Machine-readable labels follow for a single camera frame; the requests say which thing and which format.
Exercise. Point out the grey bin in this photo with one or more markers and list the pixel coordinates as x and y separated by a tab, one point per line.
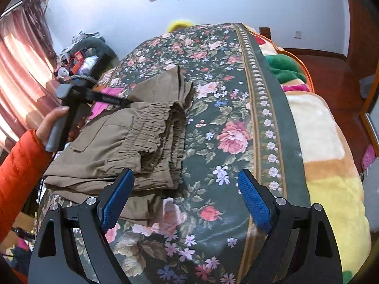
367	87

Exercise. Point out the yellow foam tube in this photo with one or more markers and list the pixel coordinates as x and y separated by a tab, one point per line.
179	25

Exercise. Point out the khaki pants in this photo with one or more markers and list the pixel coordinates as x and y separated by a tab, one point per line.
118	142

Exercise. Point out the orange box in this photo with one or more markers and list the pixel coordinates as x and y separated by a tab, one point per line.
78	57

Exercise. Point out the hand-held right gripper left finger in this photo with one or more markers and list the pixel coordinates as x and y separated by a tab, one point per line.
115	201

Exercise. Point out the brown patterned curtain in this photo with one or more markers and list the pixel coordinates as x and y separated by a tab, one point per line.
40	23

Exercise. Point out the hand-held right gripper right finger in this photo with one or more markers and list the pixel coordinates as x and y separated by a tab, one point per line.
254	204

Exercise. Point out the person's left hand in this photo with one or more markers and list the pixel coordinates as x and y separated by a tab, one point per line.
49	124

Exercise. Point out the person's left forearm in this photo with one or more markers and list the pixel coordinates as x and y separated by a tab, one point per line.
20	177

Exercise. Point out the pink curtain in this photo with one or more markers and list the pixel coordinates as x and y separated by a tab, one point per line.
17	65

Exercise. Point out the wooden framed wardrobe door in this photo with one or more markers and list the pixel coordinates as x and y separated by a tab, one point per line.
370	106

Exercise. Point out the colourful fleece blanket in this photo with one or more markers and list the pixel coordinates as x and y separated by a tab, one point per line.
328	153

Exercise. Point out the dark floral bedspread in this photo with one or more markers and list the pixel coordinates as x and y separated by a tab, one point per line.
225	109

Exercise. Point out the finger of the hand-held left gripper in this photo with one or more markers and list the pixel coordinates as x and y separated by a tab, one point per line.
112	99

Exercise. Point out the white wall socket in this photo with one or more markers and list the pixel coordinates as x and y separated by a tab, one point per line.
298	34

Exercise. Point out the wooden bed post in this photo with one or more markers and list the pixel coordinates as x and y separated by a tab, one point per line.
265	32

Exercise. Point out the pink cloth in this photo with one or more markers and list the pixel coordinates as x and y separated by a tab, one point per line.
111	91

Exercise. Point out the pile of clothes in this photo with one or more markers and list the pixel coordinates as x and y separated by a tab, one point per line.
78	38

